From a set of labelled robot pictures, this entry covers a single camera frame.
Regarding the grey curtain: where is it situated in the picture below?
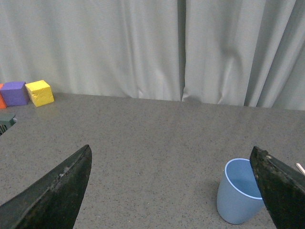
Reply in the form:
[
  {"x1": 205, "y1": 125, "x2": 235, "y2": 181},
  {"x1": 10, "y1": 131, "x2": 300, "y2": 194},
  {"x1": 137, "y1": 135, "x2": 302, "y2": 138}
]
[{"x1": 0, "y1": 0, "x2": 305, "y2": 110}]

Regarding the purple foam cube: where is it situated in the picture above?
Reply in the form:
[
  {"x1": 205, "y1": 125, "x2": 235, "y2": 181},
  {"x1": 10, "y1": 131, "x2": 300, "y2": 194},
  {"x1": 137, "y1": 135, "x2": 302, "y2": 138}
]
[{"x1": 0, "y1": 81, "x2": 30, "y2": 106}]

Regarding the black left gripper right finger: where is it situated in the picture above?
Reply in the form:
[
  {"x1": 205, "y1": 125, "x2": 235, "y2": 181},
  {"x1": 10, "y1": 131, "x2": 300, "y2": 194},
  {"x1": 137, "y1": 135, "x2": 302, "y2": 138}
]
[{"x1": 250, "y1": 146, "x2": 305, "y2": 229}]

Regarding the blue plastic cup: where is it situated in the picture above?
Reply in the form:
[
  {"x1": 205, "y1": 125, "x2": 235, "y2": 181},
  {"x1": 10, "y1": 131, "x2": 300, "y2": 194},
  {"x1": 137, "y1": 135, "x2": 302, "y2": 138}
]
[{"x1": 216, "y1": 158, "x2": 264, "y2": 225}]

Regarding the light wooden chopstick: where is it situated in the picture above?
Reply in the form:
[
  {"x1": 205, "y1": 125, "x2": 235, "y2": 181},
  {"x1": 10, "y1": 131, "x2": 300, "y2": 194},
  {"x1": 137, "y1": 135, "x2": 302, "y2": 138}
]
[{"x1": 295, "y1": 163, "x2": 305, "y2": 176}]

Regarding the dark green slatted object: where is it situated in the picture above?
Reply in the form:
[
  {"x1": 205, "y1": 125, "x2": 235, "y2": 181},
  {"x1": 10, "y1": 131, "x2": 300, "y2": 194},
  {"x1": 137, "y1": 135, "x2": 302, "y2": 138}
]
[{"x1": 0, "y1": 113, "x2": 16, "y2": 135}]

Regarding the orange foam cube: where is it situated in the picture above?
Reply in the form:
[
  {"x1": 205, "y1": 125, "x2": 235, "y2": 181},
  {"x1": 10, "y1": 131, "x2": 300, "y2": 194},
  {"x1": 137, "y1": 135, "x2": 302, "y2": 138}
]
[{"x1": 0, "y1": 92, "x2": 7, "y2": 109}]

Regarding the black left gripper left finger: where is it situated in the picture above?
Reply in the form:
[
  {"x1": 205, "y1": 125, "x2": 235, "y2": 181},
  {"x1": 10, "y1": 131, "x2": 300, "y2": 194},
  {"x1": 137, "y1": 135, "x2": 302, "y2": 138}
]
[{"x1": 0, "y1": 145, "x2": 92, "y2": 229}]

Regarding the yellow foam cube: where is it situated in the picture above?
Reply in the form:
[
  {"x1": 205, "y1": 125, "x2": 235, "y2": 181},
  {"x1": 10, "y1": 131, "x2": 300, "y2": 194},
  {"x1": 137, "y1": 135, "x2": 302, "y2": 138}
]
[{"x1": 25, "y1": 80, "x2": 54, "y2": 107}]

